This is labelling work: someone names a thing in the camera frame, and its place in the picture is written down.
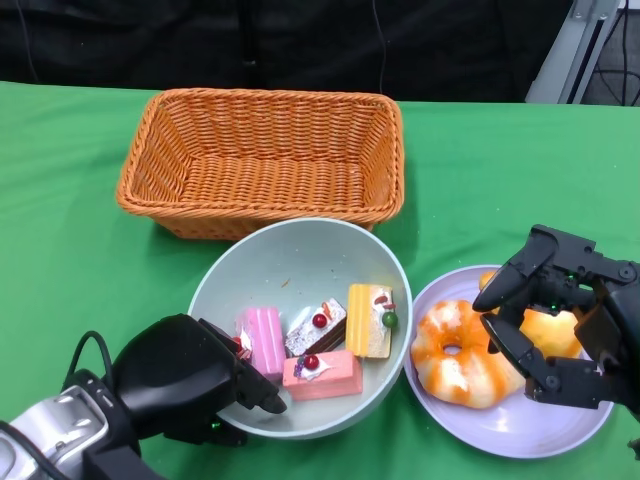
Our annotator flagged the orange white striped ring bread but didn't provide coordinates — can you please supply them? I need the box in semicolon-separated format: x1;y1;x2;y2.
410;299;527;409

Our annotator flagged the green tablecloth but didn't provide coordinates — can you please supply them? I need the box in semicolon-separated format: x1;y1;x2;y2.
0;79;640;480

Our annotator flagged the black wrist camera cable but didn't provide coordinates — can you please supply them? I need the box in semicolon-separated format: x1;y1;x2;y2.
62;330;115;396

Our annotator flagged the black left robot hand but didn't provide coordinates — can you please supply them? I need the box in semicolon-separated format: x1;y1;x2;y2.
112;313;289;447

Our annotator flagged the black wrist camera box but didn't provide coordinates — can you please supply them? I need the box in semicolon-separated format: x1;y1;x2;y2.
82;439;164;480

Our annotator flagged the chocolate cake slice white top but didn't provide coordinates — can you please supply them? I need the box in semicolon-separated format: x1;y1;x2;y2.
284;297;349;357

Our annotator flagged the grey-green bowl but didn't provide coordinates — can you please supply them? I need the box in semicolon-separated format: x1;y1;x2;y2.
187;218;414;440

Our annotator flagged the magenta pink cake slice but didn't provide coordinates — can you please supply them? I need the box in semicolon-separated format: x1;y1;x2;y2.
234;305;287;384

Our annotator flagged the plain orange ring bread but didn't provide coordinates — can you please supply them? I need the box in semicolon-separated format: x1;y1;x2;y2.
478;269;584;360

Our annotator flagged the grey aluminium frame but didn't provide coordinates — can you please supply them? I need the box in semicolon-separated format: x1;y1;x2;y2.
524;0;626;104

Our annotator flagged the yellow cake slice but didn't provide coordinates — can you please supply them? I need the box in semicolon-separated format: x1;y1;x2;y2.
345;283;400;359

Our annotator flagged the salmon pink cake block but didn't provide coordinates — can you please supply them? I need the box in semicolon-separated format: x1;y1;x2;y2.
282;349;364;401

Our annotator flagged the black backdrop cloth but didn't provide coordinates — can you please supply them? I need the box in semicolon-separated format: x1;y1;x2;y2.
0;0;571;104

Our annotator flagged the lavender plate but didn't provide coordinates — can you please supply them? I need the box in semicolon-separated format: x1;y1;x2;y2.
403;264;615;459

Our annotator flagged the orange wicker basket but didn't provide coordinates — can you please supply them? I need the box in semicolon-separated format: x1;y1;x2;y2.
115;88;405;240

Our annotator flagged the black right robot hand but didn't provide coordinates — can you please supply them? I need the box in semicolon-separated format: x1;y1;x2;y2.
472;224;640;417

